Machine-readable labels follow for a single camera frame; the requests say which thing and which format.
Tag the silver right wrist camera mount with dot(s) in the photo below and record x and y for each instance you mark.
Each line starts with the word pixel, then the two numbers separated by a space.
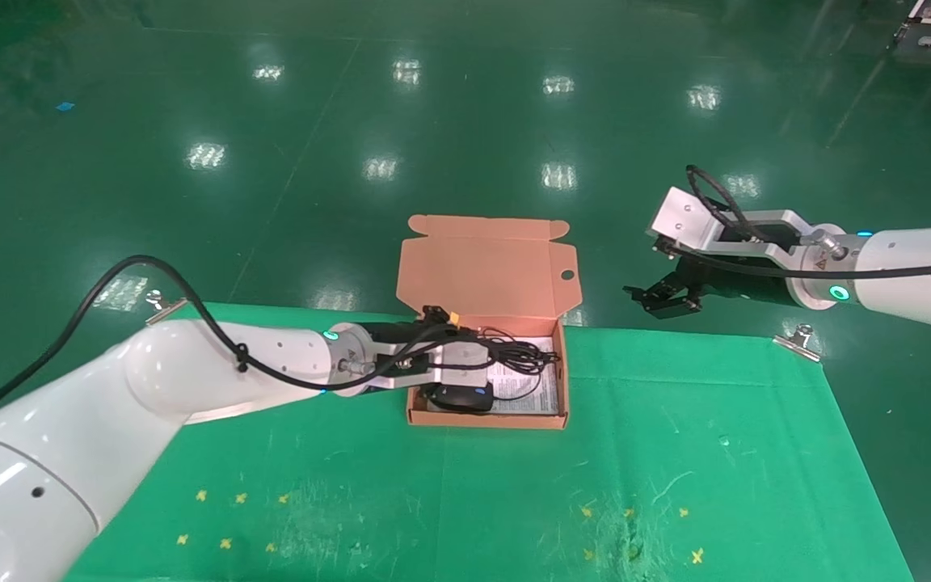
pixel 684 217

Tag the orange cardboard box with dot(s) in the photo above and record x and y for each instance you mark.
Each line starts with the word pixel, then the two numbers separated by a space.
pixel 486 271

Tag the metal binder clip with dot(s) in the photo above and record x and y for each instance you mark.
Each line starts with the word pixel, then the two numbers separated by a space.
pixel 165 309
pixel 798 343

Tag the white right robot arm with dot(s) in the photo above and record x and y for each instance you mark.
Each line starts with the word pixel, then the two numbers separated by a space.
pixel 910 271

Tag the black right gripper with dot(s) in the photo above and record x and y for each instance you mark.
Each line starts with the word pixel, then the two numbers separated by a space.
pixel 728 280

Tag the green table mat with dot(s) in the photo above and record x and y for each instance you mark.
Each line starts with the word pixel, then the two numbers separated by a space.
pixel 514 477

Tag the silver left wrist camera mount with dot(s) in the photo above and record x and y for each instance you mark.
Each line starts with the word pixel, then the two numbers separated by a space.
pixel 457 364

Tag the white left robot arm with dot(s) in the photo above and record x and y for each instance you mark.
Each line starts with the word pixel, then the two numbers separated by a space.
pixel 150 404

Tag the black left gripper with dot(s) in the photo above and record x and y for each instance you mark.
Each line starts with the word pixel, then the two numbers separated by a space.
pixel 393 334

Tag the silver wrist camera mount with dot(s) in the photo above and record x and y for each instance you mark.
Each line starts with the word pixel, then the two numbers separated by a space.
pixel 457 364
pixel 684 217

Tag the white printed instruction sheet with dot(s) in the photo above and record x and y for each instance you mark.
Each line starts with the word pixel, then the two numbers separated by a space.
pixel 542 396

